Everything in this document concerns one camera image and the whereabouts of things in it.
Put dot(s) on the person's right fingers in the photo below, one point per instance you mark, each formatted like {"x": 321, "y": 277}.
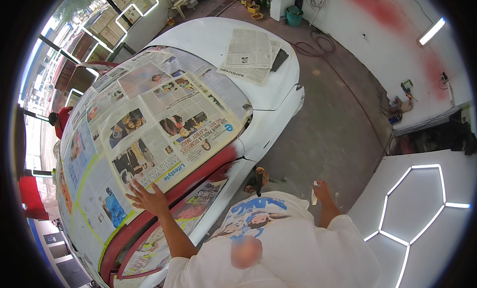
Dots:
{"x": 316, "y": 189}

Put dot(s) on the person's left hand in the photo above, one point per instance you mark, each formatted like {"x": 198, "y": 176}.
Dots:
{"x": 151, "y": 202}

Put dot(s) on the heap of tools and cans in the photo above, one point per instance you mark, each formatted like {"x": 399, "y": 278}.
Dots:
{"x": 401, "y": 103}

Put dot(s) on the newspaper masking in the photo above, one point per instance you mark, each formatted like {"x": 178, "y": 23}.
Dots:
{"x": 186, "y": 217}
{"x": 160, "y": 120}

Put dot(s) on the newspaper masking on side window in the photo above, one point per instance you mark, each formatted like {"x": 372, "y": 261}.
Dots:
{"x": 186, "y": 217}

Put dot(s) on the loose newspaper sheets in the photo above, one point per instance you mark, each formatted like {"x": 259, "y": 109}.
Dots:
{"x": 249, "y": 55}

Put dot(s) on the person's legs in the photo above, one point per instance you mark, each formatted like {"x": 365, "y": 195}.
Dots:
{"x": 259, "y": 180}

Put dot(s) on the white plastic chair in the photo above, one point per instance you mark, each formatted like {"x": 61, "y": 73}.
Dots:
{"x": 180, "y": 5}

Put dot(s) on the person's right hand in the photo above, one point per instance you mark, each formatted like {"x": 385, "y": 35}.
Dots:
{"x": 322, "y": 192}

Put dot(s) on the white and red car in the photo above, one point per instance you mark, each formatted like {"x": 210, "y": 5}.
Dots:
{"x": 257, "y": 101}

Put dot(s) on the yellow plastic crates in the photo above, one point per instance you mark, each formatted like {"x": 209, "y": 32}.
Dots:
{"x": 254, "y": 8}

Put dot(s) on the white tube wall light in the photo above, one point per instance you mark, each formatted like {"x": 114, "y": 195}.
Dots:
{"x": 431, "y": 31}

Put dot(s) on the teal plastic bucket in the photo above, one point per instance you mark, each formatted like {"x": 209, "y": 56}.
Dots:
{"x": 294, "y": 15}

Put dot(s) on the floor drain grate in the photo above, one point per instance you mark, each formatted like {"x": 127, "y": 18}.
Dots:
{"x": 221, "y": 7}

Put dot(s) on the black sanding sheet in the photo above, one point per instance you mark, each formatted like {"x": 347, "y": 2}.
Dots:
{"x": 279, "y": 60}

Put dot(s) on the person's body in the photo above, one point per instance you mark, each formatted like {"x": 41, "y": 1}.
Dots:
{"x": 283, "y": 247}

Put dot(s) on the hexagonal LED light strips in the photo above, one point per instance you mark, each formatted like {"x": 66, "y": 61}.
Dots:
{"x": 413, "y": 213}

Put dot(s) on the white masking tape piece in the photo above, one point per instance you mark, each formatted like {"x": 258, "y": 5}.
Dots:
{"x": 314, "y": 194}

